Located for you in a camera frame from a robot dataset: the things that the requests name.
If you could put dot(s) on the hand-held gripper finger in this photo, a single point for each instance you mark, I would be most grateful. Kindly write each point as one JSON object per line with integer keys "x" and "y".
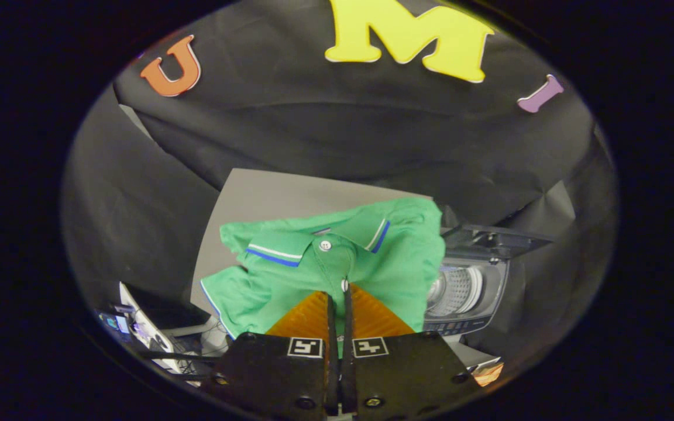
{"x": 332, "y": 351}
{"x": 347, "y": 351}

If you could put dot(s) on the green polo shirt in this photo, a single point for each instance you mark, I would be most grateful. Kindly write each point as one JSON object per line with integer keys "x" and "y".
{"x": 313, "y": 275}

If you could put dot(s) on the grey washing machine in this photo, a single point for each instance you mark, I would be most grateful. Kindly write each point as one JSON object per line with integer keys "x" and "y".
{"x": 471, "y": 292}

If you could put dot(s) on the dark washing machine lid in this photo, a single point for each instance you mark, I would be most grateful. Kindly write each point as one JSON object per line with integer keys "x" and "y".
{"x": 489, "y": 240}

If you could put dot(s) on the small orange object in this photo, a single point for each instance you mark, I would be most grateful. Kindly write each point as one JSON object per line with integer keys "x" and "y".
{"x": 487, "y": 374}

